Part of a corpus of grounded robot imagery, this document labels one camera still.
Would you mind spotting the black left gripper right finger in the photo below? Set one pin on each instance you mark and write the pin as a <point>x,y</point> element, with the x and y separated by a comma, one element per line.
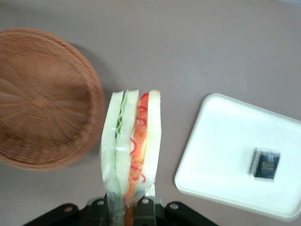
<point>148,212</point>

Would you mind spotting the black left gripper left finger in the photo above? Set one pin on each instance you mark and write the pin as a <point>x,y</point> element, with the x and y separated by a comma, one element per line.
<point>97,212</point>

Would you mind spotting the triangle sandwich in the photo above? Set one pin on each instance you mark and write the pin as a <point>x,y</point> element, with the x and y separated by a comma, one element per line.
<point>122,141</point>

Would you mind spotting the beige plastic tray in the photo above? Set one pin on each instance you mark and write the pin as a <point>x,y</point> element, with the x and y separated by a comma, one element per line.
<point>223,141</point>

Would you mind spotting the round brown wicker basket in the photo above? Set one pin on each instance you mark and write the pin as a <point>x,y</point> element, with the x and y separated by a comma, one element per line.
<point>47,101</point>

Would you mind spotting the small black box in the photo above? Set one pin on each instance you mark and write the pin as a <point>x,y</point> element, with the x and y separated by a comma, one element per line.
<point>266,164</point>

